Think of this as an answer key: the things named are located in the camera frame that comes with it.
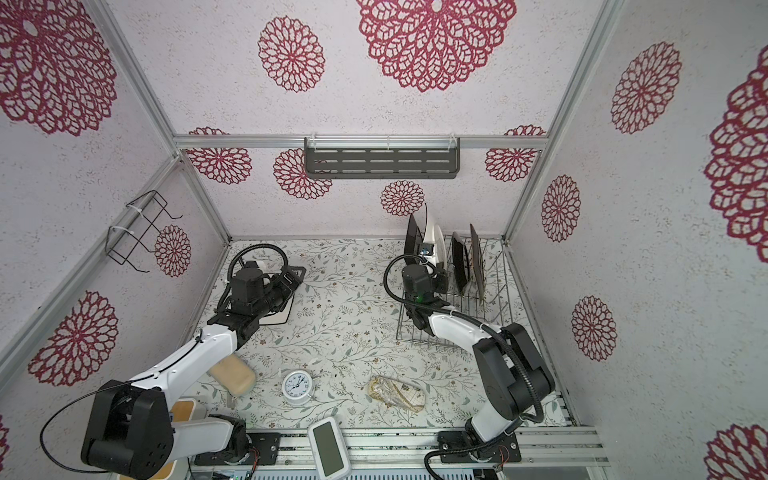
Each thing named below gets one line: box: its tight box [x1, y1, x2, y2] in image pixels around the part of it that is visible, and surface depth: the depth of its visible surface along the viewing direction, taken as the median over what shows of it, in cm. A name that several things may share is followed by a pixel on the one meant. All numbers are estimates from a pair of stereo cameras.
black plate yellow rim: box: [470, 224, 485, 304], surface depth 99 cm
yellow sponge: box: [210, 353, 256, 397], surface depth 83 cm
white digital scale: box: [307, 416, 351, 480], surface depth 71 cm
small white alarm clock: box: [282, 370, 313, 406], surface depth 82 cm
